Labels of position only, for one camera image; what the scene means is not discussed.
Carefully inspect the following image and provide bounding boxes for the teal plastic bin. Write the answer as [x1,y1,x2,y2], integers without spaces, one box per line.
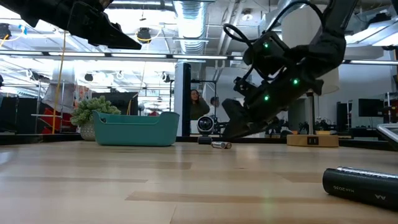
[92,110,181,147]

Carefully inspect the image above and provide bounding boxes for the green plant in white pot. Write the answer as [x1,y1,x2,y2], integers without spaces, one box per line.
[70,95,122,142]

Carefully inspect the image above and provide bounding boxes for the black monitor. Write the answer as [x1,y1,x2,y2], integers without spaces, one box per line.
[358,98,385,118]
[91,91,139,116]

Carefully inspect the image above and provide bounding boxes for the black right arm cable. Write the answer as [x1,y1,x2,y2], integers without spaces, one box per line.
[223,0,325,82]

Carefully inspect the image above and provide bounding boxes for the black cabinet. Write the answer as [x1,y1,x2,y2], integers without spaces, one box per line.
[336,101,354,133]

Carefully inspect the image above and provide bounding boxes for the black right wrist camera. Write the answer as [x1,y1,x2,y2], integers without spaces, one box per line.
[243,30,295,77]

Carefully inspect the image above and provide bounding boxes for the smooth silver air duct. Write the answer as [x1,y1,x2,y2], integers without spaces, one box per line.
[257,0,299,32]

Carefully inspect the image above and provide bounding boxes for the grey hanging cover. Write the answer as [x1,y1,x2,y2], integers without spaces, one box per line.
[42,70,77,114]

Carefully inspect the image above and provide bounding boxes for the person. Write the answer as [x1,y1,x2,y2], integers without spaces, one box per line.
[190,89,211,121]
[208,96,223,119]

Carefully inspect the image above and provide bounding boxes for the black overhead camera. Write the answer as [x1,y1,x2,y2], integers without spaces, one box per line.
[136,27,153,44]

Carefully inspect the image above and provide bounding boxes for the white shade wooden table lamp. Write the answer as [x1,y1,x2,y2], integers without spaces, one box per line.
[281,4,340,148]

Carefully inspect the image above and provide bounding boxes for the white ceiling light strip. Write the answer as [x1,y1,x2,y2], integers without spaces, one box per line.
[349,59,398,65]
[48,52,106,58]
[110,52,169,59]

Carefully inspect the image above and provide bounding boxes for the white black building column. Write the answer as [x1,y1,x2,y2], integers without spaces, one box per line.
[174,60,192,138]

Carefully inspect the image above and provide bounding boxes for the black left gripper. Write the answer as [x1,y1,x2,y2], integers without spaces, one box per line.
[0,0,142,50]

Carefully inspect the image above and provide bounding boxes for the ribbed silver air duct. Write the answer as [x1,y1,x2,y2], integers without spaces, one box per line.
[174,0,208,55]

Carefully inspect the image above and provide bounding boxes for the black silver webcam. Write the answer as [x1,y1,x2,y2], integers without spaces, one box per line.
[197,115,215,146]

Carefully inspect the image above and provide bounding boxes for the red tool chest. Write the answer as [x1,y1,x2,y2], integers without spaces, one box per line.
[40,107,77,134]

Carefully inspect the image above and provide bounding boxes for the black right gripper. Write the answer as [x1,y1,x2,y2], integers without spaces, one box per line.
[221,72,325,140]

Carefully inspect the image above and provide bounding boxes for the yellow hanging strap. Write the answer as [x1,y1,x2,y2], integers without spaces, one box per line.
[51,30,67,134]

